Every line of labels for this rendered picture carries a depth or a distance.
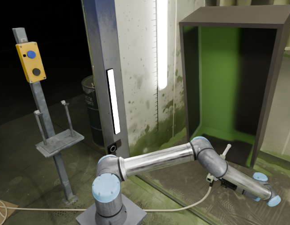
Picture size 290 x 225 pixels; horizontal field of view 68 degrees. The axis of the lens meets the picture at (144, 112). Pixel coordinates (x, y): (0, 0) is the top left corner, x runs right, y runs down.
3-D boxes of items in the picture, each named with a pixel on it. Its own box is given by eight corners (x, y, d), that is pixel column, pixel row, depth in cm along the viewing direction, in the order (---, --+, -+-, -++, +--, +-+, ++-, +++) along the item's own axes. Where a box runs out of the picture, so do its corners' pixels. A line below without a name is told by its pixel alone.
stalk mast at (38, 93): (71, 195, 223) (21, 27, 145) (74, 198, 220) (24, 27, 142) (65, 199, 219) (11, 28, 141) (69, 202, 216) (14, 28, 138)
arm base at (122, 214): (109, 237, 117) (107, 226, 113) (88, 217, 129) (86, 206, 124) (133, 214, 129) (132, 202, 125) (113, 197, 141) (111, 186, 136)
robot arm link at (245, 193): (264, 187, 160) (259, 197, 165) (247, 179, 166) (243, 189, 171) (262, 195, 153) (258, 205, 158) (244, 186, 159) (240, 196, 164)
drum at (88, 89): (87, 133, 325) (76, 77, 283) (122, 122, 349) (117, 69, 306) (99, 154, 280) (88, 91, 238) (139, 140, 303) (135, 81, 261)
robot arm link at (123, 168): (91, 176, 125) (216, 144, 125) (94, 156, 140) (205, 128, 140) (99, 193, 132) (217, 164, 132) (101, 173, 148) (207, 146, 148)
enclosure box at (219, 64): (202, 124, 235) (200, 6, 162) (262, 142, 202) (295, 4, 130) (187, 146, 214) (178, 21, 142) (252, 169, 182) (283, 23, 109)
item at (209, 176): (208, 197, 174) (212, 177, 162) (202, 193, 176) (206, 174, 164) (227, 161, 207) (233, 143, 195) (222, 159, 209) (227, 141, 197)
